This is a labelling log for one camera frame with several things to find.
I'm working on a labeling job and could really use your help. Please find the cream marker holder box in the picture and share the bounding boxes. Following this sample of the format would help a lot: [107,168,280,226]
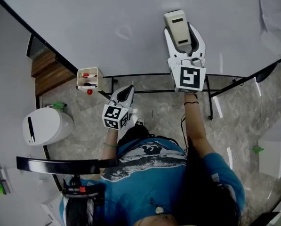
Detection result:
[76,66,103,91]

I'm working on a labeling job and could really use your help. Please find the white box cabinet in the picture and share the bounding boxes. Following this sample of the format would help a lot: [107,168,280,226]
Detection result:
[257,111,281,179]

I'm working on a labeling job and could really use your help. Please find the beige rectangular block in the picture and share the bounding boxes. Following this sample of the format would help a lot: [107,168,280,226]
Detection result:
[163,9,193,48]

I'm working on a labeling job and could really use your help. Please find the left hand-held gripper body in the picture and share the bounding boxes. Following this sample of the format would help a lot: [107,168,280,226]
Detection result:
[102,98,133,131]

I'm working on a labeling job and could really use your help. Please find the white whiteboard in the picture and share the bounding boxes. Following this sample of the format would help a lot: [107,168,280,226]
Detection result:
[0,0,281,121]

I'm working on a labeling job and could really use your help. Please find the black trousers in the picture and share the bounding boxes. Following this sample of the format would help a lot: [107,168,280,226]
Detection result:
[118,125,178,148]

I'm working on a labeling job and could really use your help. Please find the wooden platform step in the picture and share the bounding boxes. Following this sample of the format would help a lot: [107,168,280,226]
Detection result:
[31,48,76,96]

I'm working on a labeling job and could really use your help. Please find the person's right forearm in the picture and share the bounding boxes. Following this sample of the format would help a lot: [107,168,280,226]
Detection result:
[184,93,216,160]

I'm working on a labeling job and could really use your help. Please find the black round disc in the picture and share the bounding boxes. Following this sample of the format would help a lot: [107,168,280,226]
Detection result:
[256,66,278,83]

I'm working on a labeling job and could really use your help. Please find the white closed toilet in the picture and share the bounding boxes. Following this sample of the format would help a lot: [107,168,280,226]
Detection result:
[22,107,74,147]

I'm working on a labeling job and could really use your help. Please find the black hanging cable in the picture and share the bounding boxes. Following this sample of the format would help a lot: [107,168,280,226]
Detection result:
[180,113,188,149]

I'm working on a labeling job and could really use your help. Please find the person's left forearm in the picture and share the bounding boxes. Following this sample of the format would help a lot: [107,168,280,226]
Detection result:
[99,128,120,169]

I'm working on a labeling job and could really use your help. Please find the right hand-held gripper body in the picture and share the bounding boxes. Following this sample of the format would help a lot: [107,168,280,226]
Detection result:
[167,56,207,94]

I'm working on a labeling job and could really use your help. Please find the black clamp mount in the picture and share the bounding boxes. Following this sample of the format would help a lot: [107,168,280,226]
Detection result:
[62,173,105,206]

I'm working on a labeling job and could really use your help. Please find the person in white shirt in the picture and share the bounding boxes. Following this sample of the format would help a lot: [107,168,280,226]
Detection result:
[59,137,247,226]

